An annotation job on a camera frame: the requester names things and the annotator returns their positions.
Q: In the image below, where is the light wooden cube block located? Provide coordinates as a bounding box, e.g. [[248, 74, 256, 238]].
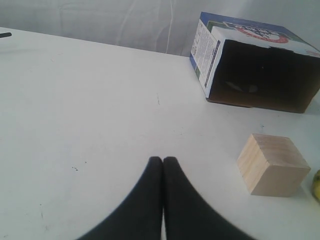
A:
[[237, 133, 311, 198]]

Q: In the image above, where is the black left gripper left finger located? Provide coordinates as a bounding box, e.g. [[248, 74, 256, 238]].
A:
[[80, 156, 163, 240]]

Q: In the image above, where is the yellow ball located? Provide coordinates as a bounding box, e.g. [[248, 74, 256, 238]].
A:
[[311, 170, 320, 202]]

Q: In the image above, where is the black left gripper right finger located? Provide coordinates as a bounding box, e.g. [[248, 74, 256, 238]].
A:
[[162, 156, 253, 240]]

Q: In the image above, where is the black rod at table edge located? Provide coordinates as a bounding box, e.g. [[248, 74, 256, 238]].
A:
[[0, 32, 12, 39]]

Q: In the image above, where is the open printed cardboard box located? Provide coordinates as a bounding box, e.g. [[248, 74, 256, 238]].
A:
[[189, 12, 320, 113]]

